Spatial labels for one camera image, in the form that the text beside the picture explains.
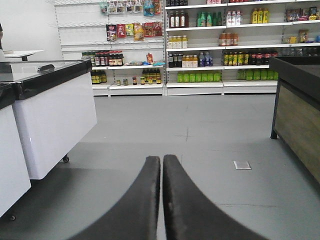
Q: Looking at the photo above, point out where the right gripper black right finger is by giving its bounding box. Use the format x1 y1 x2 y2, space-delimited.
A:
162 154 264 240

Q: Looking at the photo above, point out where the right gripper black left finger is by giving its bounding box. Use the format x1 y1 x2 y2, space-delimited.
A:
70 156 160 240

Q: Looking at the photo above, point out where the far steel floor socket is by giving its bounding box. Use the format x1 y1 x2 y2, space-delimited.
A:
233 160 252 170

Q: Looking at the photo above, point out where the near white chest freezer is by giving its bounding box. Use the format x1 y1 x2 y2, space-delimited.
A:
0 83 32 222

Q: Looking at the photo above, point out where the white chest freezer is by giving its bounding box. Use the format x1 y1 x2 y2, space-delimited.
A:
0 83 32 222
9 60 97 180

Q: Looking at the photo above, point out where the far white chest freezer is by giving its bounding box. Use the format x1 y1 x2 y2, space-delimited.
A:
9 60 97 180

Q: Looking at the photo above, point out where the wooden black-framed display stand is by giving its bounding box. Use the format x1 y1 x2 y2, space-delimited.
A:
269 56 320 181

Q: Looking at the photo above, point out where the white store shelving unit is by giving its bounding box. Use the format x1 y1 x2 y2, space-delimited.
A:
52 0 320 96

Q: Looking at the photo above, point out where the white desk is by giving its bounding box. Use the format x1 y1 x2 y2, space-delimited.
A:
3 50 44 61

